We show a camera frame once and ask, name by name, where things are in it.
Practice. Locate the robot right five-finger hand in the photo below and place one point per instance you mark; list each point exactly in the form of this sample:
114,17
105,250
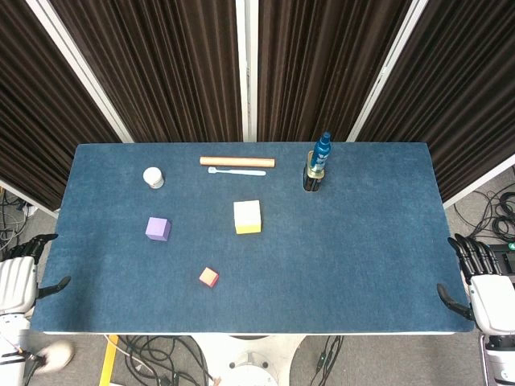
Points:
493,301

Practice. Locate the robot left five-finger hand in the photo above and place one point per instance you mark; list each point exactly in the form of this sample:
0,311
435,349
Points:
18,281

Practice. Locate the purple cube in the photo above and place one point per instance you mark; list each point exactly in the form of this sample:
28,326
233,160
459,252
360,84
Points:
157,228

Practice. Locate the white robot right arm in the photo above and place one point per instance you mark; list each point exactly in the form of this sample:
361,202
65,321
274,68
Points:
501,358

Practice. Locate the black power strip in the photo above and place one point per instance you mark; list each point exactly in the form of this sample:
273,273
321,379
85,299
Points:
505,257

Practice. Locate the pale shoe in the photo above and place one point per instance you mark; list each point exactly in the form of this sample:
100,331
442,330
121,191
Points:
58,356

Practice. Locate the yellow floor bar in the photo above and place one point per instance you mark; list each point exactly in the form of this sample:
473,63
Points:
108,362

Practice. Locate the brown pleated divider panel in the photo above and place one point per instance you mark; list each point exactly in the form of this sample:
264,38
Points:
36,120
161,72
314,68
454,100

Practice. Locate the white jar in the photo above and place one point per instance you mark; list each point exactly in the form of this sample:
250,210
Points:
153,177

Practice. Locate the blue table mat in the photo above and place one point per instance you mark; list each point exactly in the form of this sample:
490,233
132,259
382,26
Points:
322,261

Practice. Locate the small red cube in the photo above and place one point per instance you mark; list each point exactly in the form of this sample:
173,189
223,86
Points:
208,276

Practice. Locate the dark tin can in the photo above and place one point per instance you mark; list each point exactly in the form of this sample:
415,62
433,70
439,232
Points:
311,181

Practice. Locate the blue spray bottle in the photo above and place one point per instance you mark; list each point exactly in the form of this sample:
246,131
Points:
322,154

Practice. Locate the yellow and white block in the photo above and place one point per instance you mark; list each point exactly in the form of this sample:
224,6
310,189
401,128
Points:
247,213

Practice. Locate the light blue toothbrush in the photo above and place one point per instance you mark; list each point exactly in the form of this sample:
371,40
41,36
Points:
241,172

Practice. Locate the wooden rolling pin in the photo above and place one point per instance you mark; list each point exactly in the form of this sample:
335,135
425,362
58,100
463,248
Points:
237,162

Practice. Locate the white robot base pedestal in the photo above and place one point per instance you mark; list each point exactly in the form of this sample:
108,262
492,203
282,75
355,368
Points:
249,358

